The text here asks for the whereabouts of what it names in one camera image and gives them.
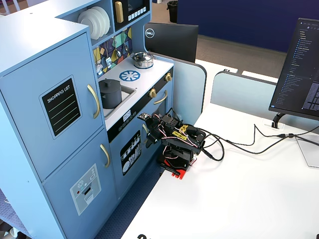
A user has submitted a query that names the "silver hanging ladle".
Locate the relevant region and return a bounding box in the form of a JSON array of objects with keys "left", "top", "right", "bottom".
[{"left": 122, "top": 32, "right": 130, "bottom": 53}]

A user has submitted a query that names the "white toy plate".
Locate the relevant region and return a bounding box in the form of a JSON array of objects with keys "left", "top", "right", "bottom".
[
  {"left": 91, "top": 6, "right": 108, "bottom": 35},
  {"left": 86, "top": 8, "right": 105, "bottom": 38},
  {"left": 77, "top": 10, "right": 101, "bottom": 40},
  {"left": 96, "top": 6, "right": 111, "bottom": 34}
]

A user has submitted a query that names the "black trash bin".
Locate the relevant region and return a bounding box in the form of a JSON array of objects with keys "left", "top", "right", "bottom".
[{"left": 166, "top": 0, "right": 179, "bottom": 23}]

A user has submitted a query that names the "gold oven door handle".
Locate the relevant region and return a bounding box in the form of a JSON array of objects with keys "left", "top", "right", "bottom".
[{"left": 153, "top": 90, "right": 168, "bottom": 105}]

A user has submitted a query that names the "black table clamp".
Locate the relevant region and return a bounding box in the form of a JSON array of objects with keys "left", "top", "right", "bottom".
[{"left": 159, "top": 163, "right": 181, "bottom": 176}]

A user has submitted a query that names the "monitor with lit screen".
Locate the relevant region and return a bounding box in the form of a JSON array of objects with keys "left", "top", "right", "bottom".
[{"left": 268, "top": 17, "right": 319, "bottom": 121}]

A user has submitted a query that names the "blue toy play kitchen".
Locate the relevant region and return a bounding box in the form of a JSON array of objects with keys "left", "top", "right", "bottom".
[{"left": 0, "top": 0, "right": 175, "bottom": 239}]

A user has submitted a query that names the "blue upper fridge door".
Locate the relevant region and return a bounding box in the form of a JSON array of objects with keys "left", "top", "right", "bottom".
[{"left": 0, "top": 31, "right": 105, "bottom": 182}]

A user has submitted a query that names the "silver slotted spatula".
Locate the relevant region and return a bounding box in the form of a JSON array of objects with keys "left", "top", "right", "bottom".
[{"left": 104, "top": 41, "right": 113, "bottom": 68}]

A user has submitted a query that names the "colourful geometric backsplash panel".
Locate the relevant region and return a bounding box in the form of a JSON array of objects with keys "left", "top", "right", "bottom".
[{"left": 92, "top": 26, "right": 133, "bottom": 75}]

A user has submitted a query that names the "black oven control panel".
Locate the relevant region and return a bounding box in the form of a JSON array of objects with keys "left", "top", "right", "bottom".
[{"left": 107, "top": 73, "right": 174, "bottom": 143}]

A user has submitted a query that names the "blue fridge door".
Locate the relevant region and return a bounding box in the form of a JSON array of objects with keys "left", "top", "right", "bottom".
[
  {"left": 0, "top": 31, "right": 105, "bottom": 182},
  {"left": 41, "top": 128, "right": 118, "bottom": 239}
]

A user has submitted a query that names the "gray monitor base plate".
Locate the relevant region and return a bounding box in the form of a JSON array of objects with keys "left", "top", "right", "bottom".
[{"left": 295, "top": 135, "right": 319, "bottom": 168}]

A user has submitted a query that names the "black Dell monitor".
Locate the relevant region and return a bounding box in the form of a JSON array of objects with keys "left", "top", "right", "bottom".
[{"left": 144, "top": 22, "right": 199, "bottom": 63}]

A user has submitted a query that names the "silver toy pot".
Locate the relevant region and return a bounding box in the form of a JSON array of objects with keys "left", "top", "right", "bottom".
[{"left": 131, "top": 56, "right": 155, "bottom": 69}]

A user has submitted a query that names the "gold microwave handle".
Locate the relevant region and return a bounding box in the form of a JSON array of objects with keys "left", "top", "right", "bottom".
[{"left": 114, "top": 1, "right": 125, "bottom": 24}]

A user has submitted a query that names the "black toy microwave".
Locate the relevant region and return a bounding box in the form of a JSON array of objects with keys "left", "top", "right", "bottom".
[{"left": 112, "top": 0, "right": 152, "bottom": 32}]

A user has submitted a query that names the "white red servo wire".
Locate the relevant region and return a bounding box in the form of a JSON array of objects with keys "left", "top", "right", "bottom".
[
  {"left": 153, "top": 114, "right": 168, "bottom": 140},
  {"left": 161, "top": 133, "right": 199, "bottom": 151}
]

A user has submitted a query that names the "blue lower fridge door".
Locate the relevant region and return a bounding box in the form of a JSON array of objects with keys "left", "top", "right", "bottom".
[{"left": 41, "top": 128, "right": 118, "bottom": 239}]

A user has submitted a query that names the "gold dishwasher door handle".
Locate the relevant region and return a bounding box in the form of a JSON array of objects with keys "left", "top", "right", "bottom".
[{"left": 142, "top": 123, "right": 150, "bottom": 144}]

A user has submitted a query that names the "gray ice dispenser sticker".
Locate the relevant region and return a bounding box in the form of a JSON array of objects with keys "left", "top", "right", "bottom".
[{"left": 69, "top": 163, "right": 102, "bottom": 217}]

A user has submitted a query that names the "silver pot lid black knob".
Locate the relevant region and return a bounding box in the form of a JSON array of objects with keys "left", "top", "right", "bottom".
[{"left": 131, "top": 51, "right": 153, "bottom": 62}]

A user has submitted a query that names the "gray toy sink basin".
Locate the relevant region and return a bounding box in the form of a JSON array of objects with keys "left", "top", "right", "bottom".
[{"left": 101, "top": 86, "right": 137, "bottom": 118}]

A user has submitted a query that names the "black cable with connector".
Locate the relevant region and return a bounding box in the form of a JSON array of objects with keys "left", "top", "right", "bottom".
[{"left": 204, "top": 123, "right": 319, "bottom": 148}]

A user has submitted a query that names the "looped black cable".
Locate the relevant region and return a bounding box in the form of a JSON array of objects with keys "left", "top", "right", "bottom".
[{"left": 199, "top": 128, "right": 319, "bottom": 162}]

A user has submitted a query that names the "long gold fridge handle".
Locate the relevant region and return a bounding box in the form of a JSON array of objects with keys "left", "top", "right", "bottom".
[{"left": 86, "top": 84, "right": 101, "bottom": 120}]

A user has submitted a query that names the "gray cylindrical pot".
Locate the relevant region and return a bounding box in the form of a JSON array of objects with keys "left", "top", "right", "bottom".
[{"left": 99, "top": 86, "right": 123, "bottom": 110}]

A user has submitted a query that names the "blue dishwasher door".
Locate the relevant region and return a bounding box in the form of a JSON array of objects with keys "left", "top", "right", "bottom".
[{"left": 109, "top": 117, "right": 150, "bottom": 200}]

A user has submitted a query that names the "shiny silver bowl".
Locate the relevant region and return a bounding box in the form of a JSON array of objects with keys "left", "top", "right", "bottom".
[{"left": 95, "top": 58, "right": 104, "bottom": 76}]

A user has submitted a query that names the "short gold fridge handle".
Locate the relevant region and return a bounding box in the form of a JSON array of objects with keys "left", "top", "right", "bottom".
[{"left": 100, "top": 143, "right": 111, "bottom": 168}]

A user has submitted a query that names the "black shopping list board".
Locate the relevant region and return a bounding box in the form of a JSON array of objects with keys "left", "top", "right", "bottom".
[{"left": 39, "top": 75, "right": 83, "bottom": 140}]

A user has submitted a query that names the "silver hanging spoon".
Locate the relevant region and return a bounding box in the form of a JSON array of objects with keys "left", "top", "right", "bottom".
[{"left": 113, "top": 37, "right": 122, "bottom": 57}]

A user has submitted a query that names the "black and red robot base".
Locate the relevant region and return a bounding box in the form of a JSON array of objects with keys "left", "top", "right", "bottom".
[{"left": 157, "top": 146, "right": 197, "bottom": 180}]

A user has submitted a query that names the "black dishwasher rack sticker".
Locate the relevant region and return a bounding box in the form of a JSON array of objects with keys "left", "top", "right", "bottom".
[{"left": 120, "top": 129, "right": 142, "bottom": 177}]

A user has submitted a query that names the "long light blue desk divider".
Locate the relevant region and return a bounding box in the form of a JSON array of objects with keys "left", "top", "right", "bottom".
[{"left": 210, "top": 70, "right": 319, "bottom": 135}]

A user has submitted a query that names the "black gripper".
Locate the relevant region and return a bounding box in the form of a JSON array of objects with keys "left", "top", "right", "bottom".
[{"left": 145, "top": 116, "right": 166, "bottom": 149}]

